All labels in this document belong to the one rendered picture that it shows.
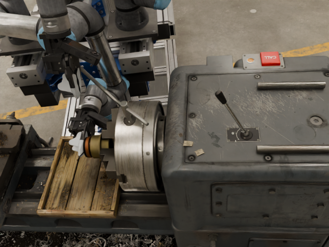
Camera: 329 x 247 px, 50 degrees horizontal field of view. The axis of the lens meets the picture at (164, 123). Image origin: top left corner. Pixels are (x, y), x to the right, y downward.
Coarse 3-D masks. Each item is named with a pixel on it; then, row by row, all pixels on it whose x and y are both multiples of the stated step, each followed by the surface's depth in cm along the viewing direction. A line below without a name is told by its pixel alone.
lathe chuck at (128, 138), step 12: (120, 108) 116; (132, 108) 115; (144, 108) 115; (120, 120) 112; (120, 132) 110; (132, 132) 110; (120, 144) 109; (132, 144) 109; (120, 156) 110; (132, 156) 109; (120, 168) 111; (132, 168) 110; (132, 180) 113; (144, 180) 112
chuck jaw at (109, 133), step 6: (114, 108) 121; (114, 114) 122; (108, 120) 125; (114, 120) 122; (108, 126) 123; (114, 126) 123; (102, 132) 124; (108, 132) 123; (114, 132) 123; (102, 138) 124
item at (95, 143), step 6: (90, 138) 125; (96, 138) 124; (108, 138) 125; (84, 144) 124; (90, 144) 123; (96, 144) 123; (102, 144) 123; (108, 144) 123; (84, 150) 124; (90, 150) 124; (96, 150) 123; (90, 156) 125; (96, 156) 124
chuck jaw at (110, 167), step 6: (102, 150) 122; (108, 150) 121; (102, 156) 121; (108, 156) 119; (114, 156) 119; (108, 162) 117; (114, 162) 117; (108, 168) 115; (114, 168) 115; (108, 174) 115; (114, 174) 115; (120, 174) 113; (120, 180) 114; (126, 180) 114
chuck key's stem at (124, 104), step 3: (120, 102) 105; (123, 102) 105; (126, 102) 105; (120, 105) 105; (123, 105) 104; (126, 105) 105; (123, 108) 105; (123, 111) 107; (126, 111) 107; (126, 114) 108; (129, 114) 108; (126, 117) 109; (129, 117) 109; (129, 120) 111
